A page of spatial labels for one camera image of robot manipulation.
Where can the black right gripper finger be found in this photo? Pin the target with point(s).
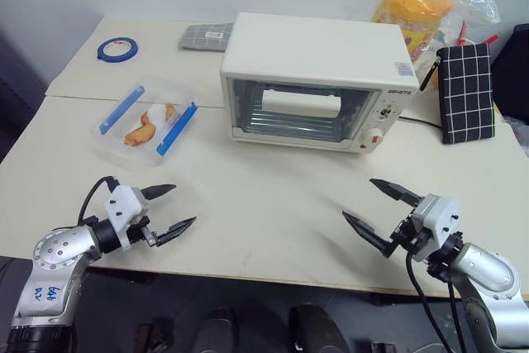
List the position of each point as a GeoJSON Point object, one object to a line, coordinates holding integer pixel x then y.
{"type": "Point", "coordinates": [396, 192]}
{"type": "Point", "coordinates": [370, 231]}

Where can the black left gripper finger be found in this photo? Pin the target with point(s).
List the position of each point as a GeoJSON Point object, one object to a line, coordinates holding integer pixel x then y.
{"type": "Point", "coordinates": [159, 190]}
{"type": "Point", "coordinates": [173, 231]}

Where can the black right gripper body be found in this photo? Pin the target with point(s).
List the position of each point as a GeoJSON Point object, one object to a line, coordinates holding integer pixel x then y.
{"type": "Point", "coordinates": [411, 237]}

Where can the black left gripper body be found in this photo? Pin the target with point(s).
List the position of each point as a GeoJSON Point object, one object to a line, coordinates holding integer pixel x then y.
{"type": "Point", "coordinates": [138, 231]}

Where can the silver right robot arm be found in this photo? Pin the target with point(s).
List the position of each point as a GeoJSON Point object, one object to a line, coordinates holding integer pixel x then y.
{"type": "Point", "coordinates": [492, 270]}

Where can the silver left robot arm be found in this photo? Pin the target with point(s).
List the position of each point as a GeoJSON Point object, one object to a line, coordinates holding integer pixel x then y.
{"type": "Point", "coordinates": [49, 262]}

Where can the white oven knob red mark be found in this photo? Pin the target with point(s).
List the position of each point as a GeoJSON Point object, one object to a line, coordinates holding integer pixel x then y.
{"type": "Point", "coordinates": [372, 137]}

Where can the large orange fried food piece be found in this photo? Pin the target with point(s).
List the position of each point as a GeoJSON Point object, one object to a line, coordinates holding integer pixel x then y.
{"type": "Point", "coordinates": [140, 132]}

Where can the white toaster oven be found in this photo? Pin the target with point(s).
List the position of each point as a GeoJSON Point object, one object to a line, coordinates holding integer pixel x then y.
{"type": "Point", "coordinates": [310, 47]}

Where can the clear container with blue clips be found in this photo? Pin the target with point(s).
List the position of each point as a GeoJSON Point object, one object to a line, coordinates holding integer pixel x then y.
{"type": "Point", "coordinates": [124, 144]}

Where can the black white grid pouch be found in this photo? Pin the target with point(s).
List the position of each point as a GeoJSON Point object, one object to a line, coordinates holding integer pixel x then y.
{"type": "Point", "coordinates": [467, 92]}

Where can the blue tape roll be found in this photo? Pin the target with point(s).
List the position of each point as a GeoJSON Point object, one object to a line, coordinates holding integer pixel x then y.
{"type": "Point", "coordinates": [103, 49]}

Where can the grey checked cloth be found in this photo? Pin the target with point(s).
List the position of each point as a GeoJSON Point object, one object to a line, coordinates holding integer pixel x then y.
{"type": "Point", "coordinates": [202, 36]}

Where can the black box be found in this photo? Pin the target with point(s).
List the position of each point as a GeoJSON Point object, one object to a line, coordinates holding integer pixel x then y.
{"type": "Point", "coordinates": [516, 76]}

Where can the yellow plastic jar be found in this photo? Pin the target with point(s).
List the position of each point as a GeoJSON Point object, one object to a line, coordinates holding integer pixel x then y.
{"type": "Point", "coordinates": [409, 1]}

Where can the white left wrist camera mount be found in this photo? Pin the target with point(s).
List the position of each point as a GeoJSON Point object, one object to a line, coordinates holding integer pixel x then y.
{"type": "Point", "coordinates": [124, 206]}

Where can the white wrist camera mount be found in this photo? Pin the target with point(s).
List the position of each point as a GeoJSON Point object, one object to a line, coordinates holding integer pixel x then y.
{"type": "Point", "coordinates": [124, 206]}
{"type": "Point", "coordinates": [438, 220]}

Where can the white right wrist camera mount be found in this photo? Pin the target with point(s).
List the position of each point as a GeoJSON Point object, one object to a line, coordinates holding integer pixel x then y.
{"type": "Point", "coordinates": [438, 220]}

